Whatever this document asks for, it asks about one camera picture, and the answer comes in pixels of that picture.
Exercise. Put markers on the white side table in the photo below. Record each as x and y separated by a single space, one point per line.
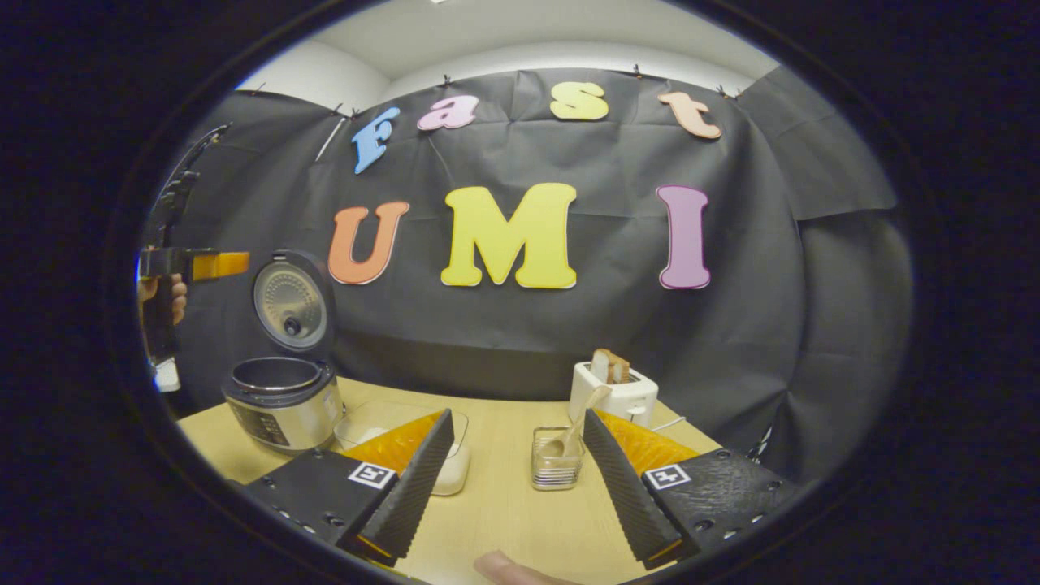
166 376

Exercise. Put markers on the toasted bread slice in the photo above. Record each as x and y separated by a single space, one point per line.
609 366

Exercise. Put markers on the clear plastic container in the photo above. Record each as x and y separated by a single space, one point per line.
357 422

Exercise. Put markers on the white toaster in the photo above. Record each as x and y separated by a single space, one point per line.
634 398

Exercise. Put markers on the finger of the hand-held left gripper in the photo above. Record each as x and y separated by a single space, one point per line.
219 266

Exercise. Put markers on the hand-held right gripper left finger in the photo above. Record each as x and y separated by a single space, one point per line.
406 496

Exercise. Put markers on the black and silver rice cooker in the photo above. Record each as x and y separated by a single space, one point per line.
284 406

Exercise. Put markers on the wooden spoon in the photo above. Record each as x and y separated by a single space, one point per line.
555 445

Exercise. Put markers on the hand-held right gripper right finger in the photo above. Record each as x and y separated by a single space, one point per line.
626 496

